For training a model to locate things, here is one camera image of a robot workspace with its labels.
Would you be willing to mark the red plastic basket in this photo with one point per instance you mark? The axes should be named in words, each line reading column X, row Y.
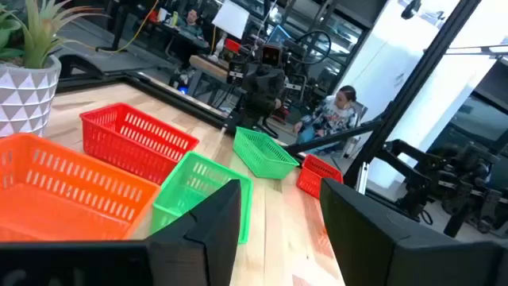
column 315, row 175
column 131, row 139

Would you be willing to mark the person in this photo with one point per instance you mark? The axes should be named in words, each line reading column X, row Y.
column 331, row 117
column 192, row 24

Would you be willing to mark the green plastic basket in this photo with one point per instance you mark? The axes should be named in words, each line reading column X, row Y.
column 190, row 186
column 262, row 155

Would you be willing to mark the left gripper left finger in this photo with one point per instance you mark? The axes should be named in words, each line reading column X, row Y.
column 206, row 238

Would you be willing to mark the orange plastic basket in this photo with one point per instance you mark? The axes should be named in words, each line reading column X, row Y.
column 63, row 190

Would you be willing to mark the black diagonal frame brace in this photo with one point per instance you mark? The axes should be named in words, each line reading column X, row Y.
column 337, row 137

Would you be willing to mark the black background robot arm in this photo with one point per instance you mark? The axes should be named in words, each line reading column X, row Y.
column 448, row 178

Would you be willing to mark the white triangle-patterned plant pot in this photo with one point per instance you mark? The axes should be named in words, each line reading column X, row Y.
column 25, row 97

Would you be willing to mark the black frame strut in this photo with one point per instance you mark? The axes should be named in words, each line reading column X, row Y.
column 412, row 87

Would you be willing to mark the blue laptop screen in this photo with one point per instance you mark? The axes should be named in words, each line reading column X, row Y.
column 279, row 35

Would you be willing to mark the black table edge rail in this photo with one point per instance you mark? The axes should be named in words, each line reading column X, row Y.
column 166, row 93

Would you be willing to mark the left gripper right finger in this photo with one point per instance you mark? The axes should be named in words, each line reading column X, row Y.
column 369, row 246

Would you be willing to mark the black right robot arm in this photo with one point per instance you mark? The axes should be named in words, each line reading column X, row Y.
column 262, row 91

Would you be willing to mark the green spiky plant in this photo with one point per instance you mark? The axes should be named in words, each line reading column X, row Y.
column 39, row 35

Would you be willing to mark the white board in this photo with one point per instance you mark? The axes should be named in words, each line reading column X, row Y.
column 231, row 18

